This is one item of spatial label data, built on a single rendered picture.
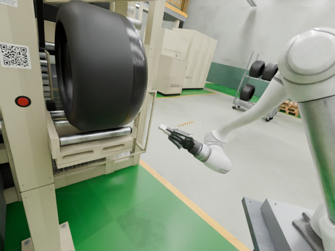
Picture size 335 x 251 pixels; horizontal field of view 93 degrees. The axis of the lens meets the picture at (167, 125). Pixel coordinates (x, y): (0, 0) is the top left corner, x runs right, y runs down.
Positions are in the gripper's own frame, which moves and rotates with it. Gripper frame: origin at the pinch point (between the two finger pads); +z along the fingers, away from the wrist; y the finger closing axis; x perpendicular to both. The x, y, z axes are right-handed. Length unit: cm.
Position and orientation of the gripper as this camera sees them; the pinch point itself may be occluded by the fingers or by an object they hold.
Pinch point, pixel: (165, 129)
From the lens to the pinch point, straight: 81.6
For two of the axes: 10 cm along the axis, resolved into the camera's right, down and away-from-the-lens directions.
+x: 2.7, -6.4, 7.2
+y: -4.8, 5.5, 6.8
